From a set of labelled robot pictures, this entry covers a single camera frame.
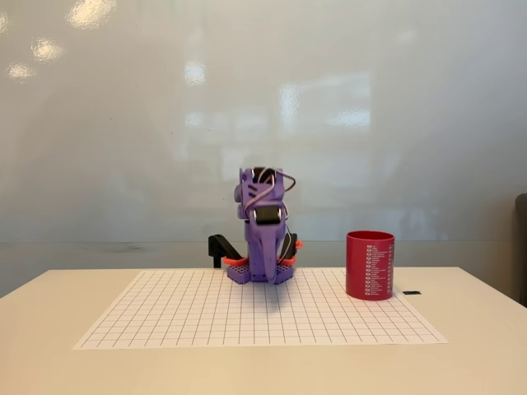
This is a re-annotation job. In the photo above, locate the red cup with white print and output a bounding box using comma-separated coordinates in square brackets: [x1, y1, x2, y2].
[345, 230, 397, 303]

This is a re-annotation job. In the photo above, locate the black table clamp orange knob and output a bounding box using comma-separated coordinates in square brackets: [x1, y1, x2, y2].
[280, 232, 305, 265]

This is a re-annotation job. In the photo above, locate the black table clamp orange pad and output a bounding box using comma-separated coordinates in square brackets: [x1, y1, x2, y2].
[207, 233, 250, 269]

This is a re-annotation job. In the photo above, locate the white grid paper sheet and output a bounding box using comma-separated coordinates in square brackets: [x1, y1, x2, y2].
[72, 269, 449, 351]

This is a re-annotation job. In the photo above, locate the white red servo cable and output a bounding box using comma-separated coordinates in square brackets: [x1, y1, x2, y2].
[242, 168, 298, 264]

